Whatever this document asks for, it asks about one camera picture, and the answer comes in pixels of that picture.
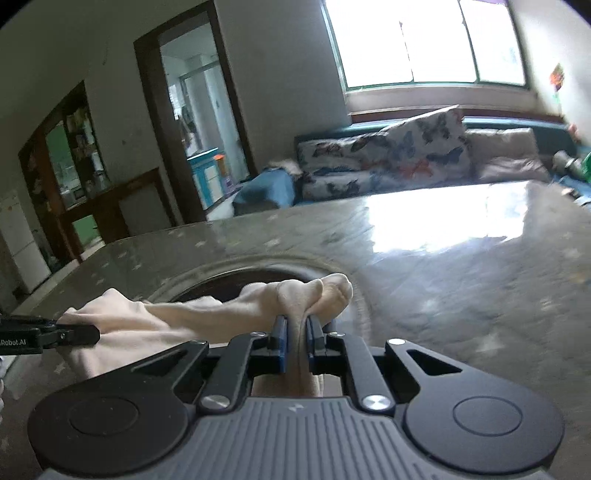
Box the white refrigerator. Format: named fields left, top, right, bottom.
left=1, top=191, right=51, bottom=294

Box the cream beige sweater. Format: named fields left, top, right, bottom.
left=58, top=273, right=353, bottom=397

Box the teal window bench sofa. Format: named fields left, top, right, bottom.
left=293, top=115, right=583, bottom=206

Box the blue folded blanket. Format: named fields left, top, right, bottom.
left=232, top=169, right=296, bottom=216

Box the beige plain cushion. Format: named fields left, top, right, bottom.
left=466, top=128, right=551, bottom=183

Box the dark wooden desk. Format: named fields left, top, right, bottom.
left=56, top=168, right=178, bottom=262

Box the green plastic basin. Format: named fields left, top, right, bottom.
left=574, top=153, right=591, bottom=184

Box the blue small cabinet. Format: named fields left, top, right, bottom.
left=187, top=148, right=226, bottom=210

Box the butterfly print cushion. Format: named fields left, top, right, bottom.
left=297, top=106, right=473, bottom=201

